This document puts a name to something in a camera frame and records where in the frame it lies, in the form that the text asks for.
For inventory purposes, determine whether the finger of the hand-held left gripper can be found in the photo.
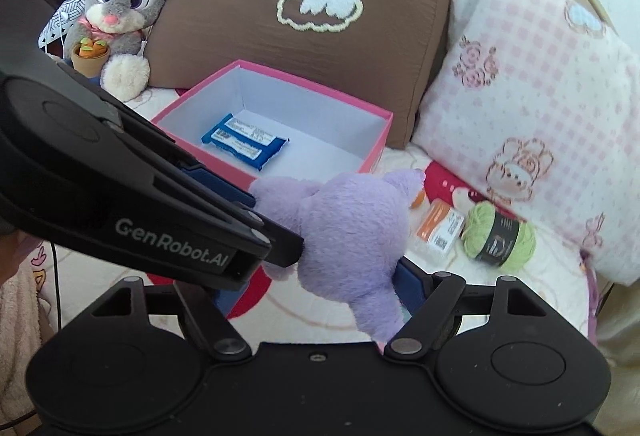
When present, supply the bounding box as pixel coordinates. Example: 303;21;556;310
247;210;305;271
180;163;257;213

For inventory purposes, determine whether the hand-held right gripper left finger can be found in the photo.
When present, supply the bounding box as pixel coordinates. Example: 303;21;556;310
91;276;252;361

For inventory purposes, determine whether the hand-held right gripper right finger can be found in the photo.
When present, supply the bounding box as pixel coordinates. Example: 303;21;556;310
384;260;548;358

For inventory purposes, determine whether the blue packet with white label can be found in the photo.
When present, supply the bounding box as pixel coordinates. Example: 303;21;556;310
201;114;290;171

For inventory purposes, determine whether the clear box with orange label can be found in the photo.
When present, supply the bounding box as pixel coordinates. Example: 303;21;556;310
412;199;466;257

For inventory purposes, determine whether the purple plush toy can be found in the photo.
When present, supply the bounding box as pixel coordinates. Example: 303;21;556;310
248;168;426;344

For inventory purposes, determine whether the green yarn ball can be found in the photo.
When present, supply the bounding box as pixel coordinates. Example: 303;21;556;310
460;202;537;271

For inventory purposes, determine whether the pink cardboard box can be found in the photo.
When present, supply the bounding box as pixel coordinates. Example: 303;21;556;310
150;60;394;191

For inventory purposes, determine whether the black and white patterned cloth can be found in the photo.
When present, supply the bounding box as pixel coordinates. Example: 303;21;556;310
40;0;113;61

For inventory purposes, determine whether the brown embroidered pillow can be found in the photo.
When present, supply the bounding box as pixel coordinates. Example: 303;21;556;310
142;0;455;151

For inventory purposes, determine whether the pink fluffy cloth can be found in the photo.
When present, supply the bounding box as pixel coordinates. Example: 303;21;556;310
0;266;56;422

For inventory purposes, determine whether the pink checked pillow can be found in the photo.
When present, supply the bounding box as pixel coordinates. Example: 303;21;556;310
412;0;640;287

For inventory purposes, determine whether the black cable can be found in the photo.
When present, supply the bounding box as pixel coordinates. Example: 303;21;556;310
49;241;63;333

